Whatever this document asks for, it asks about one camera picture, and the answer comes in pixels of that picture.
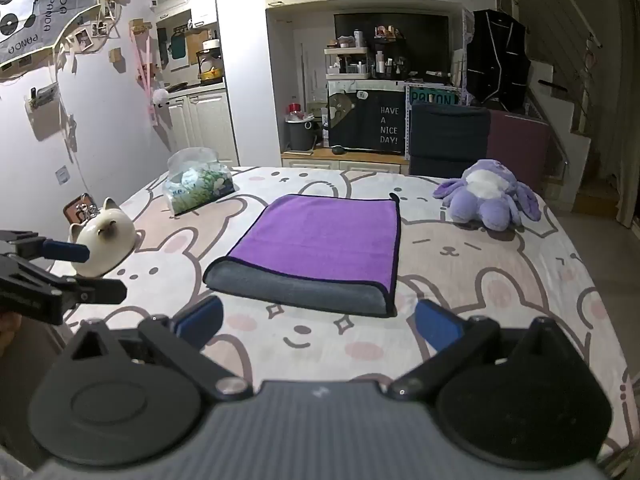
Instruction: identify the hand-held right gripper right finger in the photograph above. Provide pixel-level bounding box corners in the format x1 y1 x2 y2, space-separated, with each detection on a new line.
387 299 588 403

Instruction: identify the wooden low cabinet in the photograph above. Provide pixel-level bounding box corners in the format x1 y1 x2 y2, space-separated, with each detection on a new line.
281 149 411 176

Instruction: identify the white cat figurine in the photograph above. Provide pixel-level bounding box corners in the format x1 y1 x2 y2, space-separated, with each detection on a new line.
68 197 137 277

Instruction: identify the brown framed stand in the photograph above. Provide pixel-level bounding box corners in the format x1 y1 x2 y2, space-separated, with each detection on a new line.
64 192 99 224

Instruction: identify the white shelf rack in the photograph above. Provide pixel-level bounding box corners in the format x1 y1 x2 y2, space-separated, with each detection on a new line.
324 46 376 81

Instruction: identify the clear tissue pack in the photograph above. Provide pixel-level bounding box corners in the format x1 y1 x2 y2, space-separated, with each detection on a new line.
166 147 236 216

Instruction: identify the panda wall poster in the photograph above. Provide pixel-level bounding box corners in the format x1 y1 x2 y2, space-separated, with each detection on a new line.
0 0 106 66

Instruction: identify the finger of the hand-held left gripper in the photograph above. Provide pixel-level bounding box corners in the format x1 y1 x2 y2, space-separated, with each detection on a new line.
0 254 127 326
0 229 91 266

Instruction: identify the purple plush bunny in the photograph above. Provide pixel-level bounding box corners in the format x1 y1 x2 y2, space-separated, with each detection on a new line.
432 159 543 232

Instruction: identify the black vest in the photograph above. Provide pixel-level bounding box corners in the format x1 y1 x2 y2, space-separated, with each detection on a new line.
465 9 532 111

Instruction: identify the black printed cloth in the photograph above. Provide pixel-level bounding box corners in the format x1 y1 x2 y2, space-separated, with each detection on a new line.
327 82 405 155

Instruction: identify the purple board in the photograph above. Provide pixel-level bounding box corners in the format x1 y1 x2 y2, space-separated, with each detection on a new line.
487 110 551 191

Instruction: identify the white kitchen cabinet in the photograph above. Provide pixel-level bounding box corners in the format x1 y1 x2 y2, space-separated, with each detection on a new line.
160 86 240 167

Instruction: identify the teal sign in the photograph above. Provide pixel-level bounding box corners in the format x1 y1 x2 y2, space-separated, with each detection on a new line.
406 85 460 108

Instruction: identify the purple and grey towel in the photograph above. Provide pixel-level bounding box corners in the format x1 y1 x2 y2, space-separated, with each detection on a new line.
202 192 403 318

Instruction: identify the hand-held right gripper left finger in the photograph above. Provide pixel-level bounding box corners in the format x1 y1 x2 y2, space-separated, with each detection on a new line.
65 295 253 403

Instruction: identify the dark chair back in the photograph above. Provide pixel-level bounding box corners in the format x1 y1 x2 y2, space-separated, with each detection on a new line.
409 102 492 179

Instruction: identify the stair railing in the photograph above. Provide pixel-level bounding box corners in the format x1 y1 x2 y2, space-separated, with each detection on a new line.
492 0 608 111

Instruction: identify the grey trash bin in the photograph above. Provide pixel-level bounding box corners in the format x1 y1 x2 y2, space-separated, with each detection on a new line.
286 115 317 152

